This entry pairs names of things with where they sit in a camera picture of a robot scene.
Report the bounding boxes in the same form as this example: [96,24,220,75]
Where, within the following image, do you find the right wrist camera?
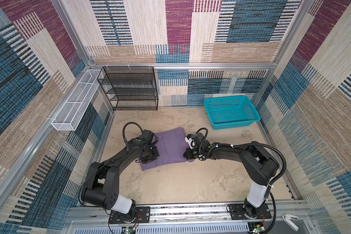
[185,133,204,149]

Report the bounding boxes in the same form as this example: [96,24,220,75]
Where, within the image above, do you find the purple trousers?
[140,127,194,171]

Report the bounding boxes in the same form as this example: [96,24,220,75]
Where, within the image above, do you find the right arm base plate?
[227,203,272,220]

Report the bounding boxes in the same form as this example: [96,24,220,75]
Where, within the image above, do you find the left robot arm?
[79,138,159,221]

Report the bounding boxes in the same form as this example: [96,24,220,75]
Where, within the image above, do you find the white wire mesh tray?
[51,69,100,131]

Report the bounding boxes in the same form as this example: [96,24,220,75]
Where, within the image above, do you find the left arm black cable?
[122,121,144,153]

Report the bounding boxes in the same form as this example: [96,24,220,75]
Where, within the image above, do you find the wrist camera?
[185,133,204,149]
[139,130,155,144]

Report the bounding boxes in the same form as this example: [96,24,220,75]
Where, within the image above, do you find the teal plastic basket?
[204,96,261,130]

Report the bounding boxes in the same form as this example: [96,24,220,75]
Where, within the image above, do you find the black mesh shelf rack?
[97,66,159,111]

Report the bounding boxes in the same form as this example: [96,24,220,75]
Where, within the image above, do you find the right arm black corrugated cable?
[194,127,287,234]

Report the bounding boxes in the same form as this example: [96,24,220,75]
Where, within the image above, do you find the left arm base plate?
[108,206,151,225]

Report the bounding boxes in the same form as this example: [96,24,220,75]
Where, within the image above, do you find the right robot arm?
[183,141,286,219]

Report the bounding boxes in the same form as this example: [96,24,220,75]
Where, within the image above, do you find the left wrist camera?
[139,130,155,144]

